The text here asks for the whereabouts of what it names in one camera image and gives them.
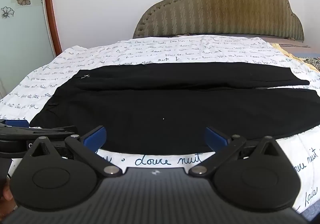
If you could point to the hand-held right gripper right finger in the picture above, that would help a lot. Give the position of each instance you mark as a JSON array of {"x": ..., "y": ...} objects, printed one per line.
[{"x": 215, "y": 137}]

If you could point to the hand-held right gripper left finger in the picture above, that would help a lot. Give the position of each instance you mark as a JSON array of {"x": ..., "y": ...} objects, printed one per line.
[{"x": 95, "y": 137}]

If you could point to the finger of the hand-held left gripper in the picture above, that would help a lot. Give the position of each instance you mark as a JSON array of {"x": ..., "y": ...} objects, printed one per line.
[
  {"x": 15, "y": 123},
  {"x": 47, "y": 131}
]

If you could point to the person's left hand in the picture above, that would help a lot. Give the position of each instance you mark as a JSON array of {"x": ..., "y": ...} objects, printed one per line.
[{"x": 6, "y": 194}]

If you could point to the floral frosted glass panel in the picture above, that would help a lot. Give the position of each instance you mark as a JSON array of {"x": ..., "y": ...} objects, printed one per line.
[{"x": 20, "y": 39}]

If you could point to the white script printed blanket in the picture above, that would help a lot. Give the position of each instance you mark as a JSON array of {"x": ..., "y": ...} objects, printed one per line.
[{"x": 175, "y": 49}]

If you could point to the yellow cloth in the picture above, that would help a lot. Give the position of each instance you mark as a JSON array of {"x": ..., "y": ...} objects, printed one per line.
[{"x": 287, "y": 51}]

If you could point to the pale pink pillow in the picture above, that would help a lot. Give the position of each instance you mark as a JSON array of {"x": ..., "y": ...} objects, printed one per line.
[{"x": 287, "y": 41}]

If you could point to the blue grey mattress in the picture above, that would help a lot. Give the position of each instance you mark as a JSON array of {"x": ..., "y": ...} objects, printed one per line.
[{"x": 312, "y": 210}]

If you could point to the zebra striped pillow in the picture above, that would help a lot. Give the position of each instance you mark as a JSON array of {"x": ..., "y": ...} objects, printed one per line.
[{"x": 313, "y": 63}]

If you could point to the brown wooden door frame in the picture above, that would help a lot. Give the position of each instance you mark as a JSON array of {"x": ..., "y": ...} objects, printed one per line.
[{"x": 51, "y": 1}]

